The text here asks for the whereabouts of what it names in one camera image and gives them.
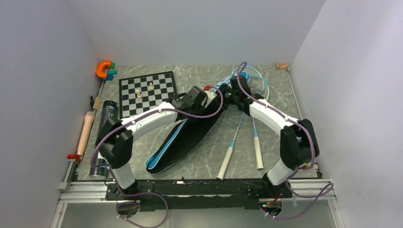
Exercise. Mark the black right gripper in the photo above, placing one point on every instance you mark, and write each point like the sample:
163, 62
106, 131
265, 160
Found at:
224, 87

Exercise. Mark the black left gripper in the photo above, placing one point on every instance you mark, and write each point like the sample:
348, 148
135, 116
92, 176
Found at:
202, 109

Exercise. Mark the blue badminton racket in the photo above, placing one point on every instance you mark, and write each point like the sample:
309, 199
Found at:
249, 143
257, 138

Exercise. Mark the blue racket bag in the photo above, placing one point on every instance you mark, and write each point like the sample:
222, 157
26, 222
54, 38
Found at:
181, 140

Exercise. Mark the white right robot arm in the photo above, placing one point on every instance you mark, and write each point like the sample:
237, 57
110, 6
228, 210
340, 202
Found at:
298, 144

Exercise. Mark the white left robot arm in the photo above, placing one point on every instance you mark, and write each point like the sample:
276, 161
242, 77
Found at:
115, 142

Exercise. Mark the cream chess piece front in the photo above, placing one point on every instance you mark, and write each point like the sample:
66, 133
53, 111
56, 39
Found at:
138, 93

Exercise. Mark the black white chessboard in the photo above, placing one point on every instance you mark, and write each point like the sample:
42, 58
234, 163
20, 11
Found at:
130, 105

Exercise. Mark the small wooden arch block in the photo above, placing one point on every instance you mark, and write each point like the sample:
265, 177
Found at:
281, 66

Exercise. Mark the teal toy blocks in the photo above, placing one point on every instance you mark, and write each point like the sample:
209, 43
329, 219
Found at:
110, 72

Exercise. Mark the orange horseshoe magnet toy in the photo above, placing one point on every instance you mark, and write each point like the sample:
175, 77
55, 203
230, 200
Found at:
102, 68

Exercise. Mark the beige wooden roller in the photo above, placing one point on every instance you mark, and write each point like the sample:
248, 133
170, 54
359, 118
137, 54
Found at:
88, 122

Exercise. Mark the red clamp piece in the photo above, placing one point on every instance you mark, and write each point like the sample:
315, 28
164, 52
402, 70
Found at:
76, 157

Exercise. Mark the small tan stick handle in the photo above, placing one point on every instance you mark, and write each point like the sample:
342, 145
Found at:
95, 103

